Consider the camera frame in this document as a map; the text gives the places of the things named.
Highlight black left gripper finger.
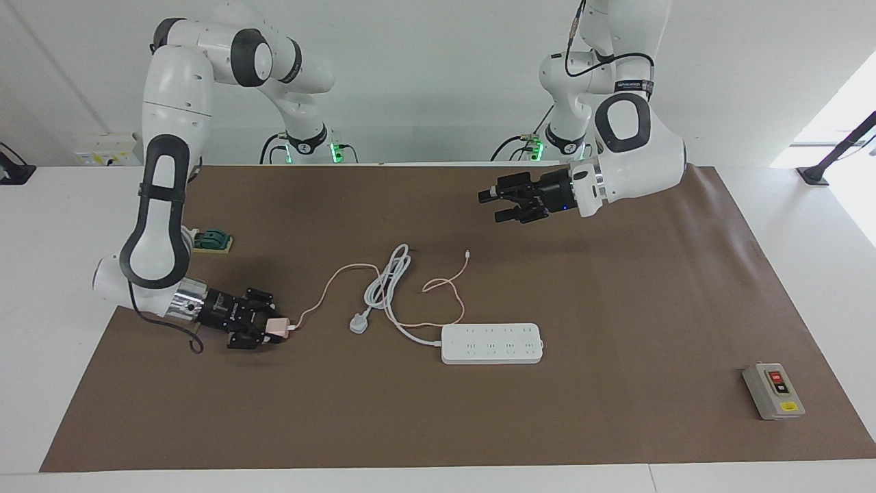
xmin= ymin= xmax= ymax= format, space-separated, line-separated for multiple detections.
xmin=494 ymin=203 xmax=549 ymax=225
xmin=478 ymin=174 xmax=539 ymax=205

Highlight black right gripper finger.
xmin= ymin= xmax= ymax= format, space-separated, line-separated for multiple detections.
xmin=227 ymin=329 xmax=283 ymax=352
xmin=244 ymin=287 xmax=279 ymax=320

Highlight pink charging cable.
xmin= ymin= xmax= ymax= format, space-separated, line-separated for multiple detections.
xmin=287 ymin=250 xmax=472 ymax=328

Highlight white power strip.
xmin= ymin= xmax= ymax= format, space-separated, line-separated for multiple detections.
xmin=441 ymin=323 xmax=546 ymax=365

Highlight brown table mat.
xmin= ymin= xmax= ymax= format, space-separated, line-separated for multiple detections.
xmin=39 ymin=164 xmax=876 ymax=473

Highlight small black clamp stand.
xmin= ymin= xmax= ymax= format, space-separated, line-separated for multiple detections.
xmin=0 ymin=142 xmax=36 ymax=186

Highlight black left base cable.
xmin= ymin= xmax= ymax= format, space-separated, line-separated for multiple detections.
xmin=490 ymin=103 xmax=556 ymax=162

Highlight black base cable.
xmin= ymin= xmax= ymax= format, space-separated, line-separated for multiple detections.
xmin=259 ymin=132 xmax=289 ymax=165
xmin=490 ymin=103 xmax=556 ymax=162

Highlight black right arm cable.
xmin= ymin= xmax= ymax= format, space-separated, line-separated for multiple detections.
xmin=127 ymin=277 xmax=205 ymax=355

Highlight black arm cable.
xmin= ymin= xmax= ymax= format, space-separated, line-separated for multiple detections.
xmin=127 ymin=277 xmax=205 ymax=355
xmin=565 ymin=0 xmax=656 ymax=77

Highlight green knife switch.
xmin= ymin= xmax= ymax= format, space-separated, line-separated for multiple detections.
xmin=192 ymin=229 xmax=234 ymax=255

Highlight white power cord with plug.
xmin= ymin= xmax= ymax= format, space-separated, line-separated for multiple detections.
xmin=349 ymin=244 xmax=444 ymax=346

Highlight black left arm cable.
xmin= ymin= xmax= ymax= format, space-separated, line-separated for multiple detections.
xmin=565 ymin=0 xmax=656 ymax=77

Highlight black right base cable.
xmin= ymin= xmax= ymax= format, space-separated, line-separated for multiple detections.
xmin=259 ymin=132 xmax=289 ymax=165

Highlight white wall socket box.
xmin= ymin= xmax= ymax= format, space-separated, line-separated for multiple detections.
xmin=74 ymin=134 xmax=141 ymax=167

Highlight grey on-off switch box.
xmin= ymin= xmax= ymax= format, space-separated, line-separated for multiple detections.
xmin=743 ymin=363 xmax=806 ymax=420

